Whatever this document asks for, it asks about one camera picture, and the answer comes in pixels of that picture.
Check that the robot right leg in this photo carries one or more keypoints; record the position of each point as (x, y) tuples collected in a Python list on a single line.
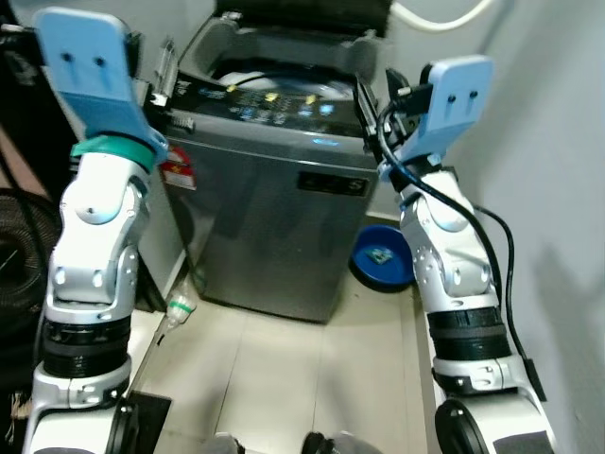
[(340, 445)]

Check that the black flat board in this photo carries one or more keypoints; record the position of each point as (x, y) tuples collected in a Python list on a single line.
[(142, 416)]

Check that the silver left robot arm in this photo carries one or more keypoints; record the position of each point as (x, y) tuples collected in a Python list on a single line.
[(90, 255)]

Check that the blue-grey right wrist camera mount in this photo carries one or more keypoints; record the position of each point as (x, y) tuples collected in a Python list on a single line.
[(458, 99)]

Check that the robot leg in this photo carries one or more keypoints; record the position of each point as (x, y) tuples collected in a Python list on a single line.
[(340, 445), (225, 445)]

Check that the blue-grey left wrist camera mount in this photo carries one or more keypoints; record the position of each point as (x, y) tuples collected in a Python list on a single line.
[(90, 71)]

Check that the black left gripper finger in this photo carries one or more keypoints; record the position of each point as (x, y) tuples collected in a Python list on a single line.
[(166, 71)]

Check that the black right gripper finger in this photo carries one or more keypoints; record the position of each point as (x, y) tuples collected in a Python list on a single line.
[(365, 102)]

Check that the robot left leg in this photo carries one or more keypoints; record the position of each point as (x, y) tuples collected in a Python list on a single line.
[(225, 445)]

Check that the blue plastic basin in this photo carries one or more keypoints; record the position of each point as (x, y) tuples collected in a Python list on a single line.
[(373, 260)]

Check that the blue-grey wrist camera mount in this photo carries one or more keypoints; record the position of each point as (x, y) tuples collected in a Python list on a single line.
[(458, 99), (90, 71)]

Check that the grey top-load washing machine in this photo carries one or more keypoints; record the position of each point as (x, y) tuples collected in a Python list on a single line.
[(265, 236)]

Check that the clear plastic bottle green label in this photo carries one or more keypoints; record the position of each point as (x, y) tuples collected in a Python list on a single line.
[(180, 307)]

